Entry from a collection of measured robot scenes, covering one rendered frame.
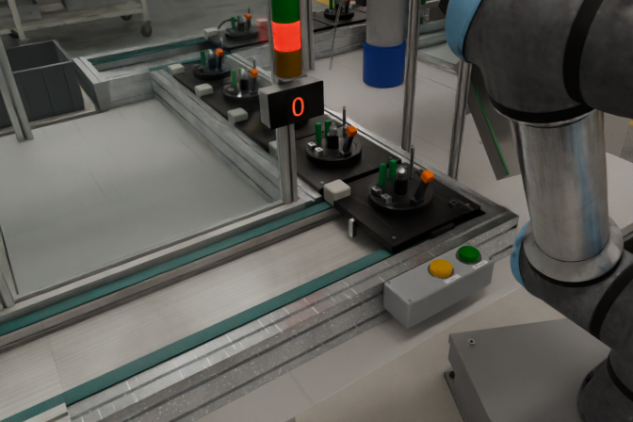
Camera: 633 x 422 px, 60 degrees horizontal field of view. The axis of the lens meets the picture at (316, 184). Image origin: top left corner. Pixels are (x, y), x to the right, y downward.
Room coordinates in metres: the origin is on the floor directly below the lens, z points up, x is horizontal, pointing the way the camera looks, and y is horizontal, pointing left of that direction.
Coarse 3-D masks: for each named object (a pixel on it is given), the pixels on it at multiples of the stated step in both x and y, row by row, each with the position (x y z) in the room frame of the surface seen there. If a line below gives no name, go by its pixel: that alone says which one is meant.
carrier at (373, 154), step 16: (320, 128) 1.25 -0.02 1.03; (336, 128) 1.21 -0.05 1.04; (304, 144) 1.28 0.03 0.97; (320, 144) 1.23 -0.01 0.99; (336, 144) 1.21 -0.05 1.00; (352, 144) 1.23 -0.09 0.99; (368, 144) 1.26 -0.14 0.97; (304, 160) 1.19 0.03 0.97; (320, 160) 1.16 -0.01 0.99; (336, 160) 1.15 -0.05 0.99; (352, 160) 1.16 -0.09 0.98; (368, 160) 1.18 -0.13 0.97; (384, 160) 1.17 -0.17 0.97; (400, 160) 1.18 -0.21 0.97; (304, 176) 1.11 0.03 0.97; (320, 176) 1.11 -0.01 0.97; (336, 176) 1.11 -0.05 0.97; (352, 176) 1.10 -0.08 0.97; (320, 192) 1.06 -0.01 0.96
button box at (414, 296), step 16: (448, 256) 0.81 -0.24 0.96; (480, 256) 0.81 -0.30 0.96; (416, 272) 0.77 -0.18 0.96; (464, 272) 0.77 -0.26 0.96; (480, 272) 0.78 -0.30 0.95; (384, 288) 0.74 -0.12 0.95; (400, 288) 0.73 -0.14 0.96; (416, 288) 0.73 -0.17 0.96; (432, 288) 0.73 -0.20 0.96; (448, 288) 0.74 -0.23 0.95; (464, 288) 0.76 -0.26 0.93; (480, 288) 0.78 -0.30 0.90; (384, 304) 0.74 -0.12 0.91; (400, 304) 0.71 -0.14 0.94; (416, 304) 0.70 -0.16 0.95; (432, 304) 0.72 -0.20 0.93; (448, 304) 0.74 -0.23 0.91; (400, 320) 0.71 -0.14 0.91; (416, 320) 0.70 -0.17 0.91
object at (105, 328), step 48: (192, 240) 0.89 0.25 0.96; (240, 240) 0.90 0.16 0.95; (288, 240) 0.94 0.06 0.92; (336, 240) 0.93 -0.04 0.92; (48, 288) 0.76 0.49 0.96; (96, 288) 0.77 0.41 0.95; (144, 288) 0.79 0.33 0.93; (192, 288) 0.80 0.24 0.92; (240, 288) 0.79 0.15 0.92; (288, 288) 0.79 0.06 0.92; (48, 336) 0.69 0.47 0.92; (96, 336) 0.68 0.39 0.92; (144, 336) 0.68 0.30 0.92; (192, 336) 0.65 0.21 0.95; (96, 384) 0.56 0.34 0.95
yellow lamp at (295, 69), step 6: (300, 48) 1.00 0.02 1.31; (276, 54) 0.99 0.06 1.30; (282, 54) 0.98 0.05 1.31; (288, 54) 0.98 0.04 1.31; (294, 54) 0.98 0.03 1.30; (300, 54) 1.00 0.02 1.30; (276, 60) 0.99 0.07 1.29; (282, 60) 0.98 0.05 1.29; (288, 60) 0.98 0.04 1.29; (294, 60) 0.98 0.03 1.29; (300, 60) 0.99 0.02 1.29; (276, 66) 0.99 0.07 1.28; (282, 66) 0.98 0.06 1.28; (288, 66) 0.98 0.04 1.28; (294, 66) 0.98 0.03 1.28; (300, 66) 0.99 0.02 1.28; (276, 72) 0.99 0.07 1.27; (282, 72) 0.98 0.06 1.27; (288, 72) 0.98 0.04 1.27; (294, 72) 0.98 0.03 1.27; (300, 72) 0.99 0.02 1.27
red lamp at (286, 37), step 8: (272, 24) 1.00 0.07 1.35; (280, 24) 0.98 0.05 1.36; (288, 24) 0.98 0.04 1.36; (296, 24) 0.99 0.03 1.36; (280, 32) 0.98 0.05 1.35; (288, 32) 0.98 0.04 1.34; (296, 32) 0.98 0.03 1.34; (280, 40) 0.98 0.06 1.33; (288, 40) 0.98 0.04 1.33; (296, 40) 0.98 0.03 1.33; (280, 48) 0.98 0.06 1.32; (288, 48) 0.98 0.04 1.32; (296, 48) 0.98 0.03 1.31
